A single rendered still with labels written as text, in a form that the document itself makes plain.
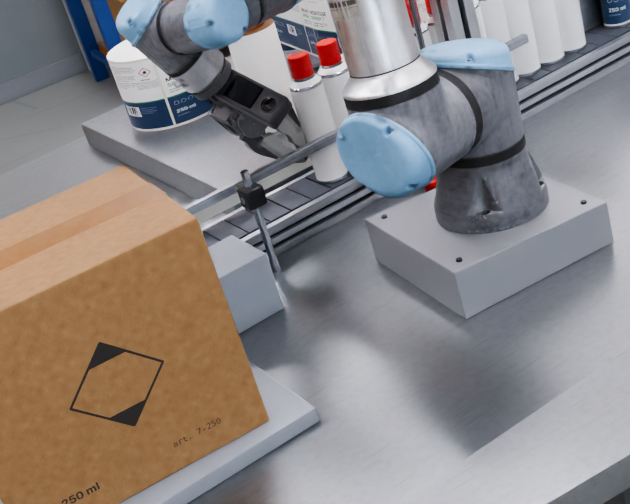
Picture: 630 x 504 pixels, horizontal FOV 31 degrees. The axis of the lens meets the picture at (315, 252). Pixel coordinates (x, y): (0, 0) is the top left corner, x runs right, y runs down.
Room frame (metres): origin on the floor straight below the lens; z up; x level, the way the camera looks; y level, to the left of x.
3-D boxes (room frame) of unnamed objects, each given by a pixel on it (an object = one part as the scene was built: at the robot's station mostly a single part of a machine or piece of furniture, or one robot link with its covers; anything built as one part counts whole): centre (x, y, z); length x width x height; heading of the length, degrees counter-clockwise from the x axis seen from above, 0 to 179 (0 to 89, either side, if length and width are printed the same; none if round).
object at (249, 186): (1.52, 0.07, 0.91); 0.07 x 0.03 x 0.17; 25
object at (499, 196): (1.37, -0.25, 0.94); 0.15 x 0.15 x 0.10
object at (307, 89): (1.65, -0.06, 0.98); 0.05 x 0.05 x 0.20
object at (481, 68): (1.36, -0.24, 1.06); 0.13 x 0.12 x 0.14; 131
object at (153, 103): (2.21, 0.17, 0.95); 0.20 x 0.20 x 0.14
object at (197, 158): (2.18, -0.12, 0.86); 0.80 x 0.67 x 0.05; 115
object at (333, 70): (1.68, -0.11, 0.98); 0.05 x 0.05 x 0.20
